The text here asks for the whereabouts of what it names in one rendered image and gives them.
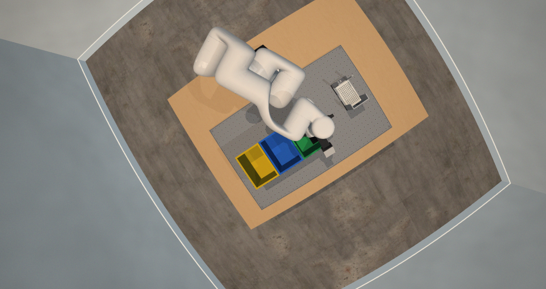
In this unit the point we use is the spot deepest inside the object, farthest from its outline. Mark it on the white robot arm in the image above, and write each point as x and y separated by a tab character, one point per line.
263	77

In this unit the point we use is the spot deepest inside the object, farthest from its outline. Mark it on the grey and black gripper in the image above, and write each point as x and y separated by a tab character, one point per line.
308	134

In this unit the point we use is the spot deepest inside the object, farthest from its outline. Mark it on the blue open-top bin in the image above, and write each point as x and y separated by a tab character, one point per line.
281	151

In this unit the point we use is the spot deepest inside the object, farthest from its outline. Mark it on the yellow open-top bin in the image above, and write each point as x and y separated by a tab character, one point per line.
257	166

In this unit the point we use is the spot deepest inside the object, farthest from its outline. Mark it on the green bin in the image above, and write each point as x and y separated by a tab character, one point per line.
307	147

